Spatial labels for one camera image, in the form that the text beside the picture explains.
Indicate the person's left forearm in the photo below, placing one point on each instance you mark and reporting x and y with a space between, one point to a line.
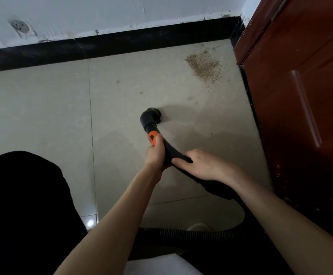
109 229

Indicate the person's right hand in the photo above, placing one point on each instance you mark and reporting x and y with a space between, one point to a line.
209 166

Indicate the black trousers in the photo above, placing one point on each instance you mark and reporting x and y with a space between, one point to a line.
26 214

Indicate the person's right shoe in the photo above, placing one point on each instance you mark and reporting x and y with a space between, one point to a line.
198 227

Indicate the white shirt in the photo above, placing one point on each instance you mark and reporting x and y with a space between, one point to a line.
160 266

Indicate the person's right forearm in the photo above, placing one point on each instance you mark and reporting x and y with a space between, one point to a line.
295 229

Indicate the person's left hand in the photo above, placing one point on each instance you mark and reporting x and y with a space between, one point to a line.
155 157

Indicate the brown dirt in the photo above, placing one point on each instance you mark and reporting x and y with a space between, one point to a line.
203 65

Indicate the black baseboard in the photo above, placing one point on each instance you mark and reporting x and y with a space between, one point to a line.
112 45

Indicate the red-brown wooden door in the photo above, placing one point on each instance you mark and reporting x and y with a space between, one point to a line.
304 105

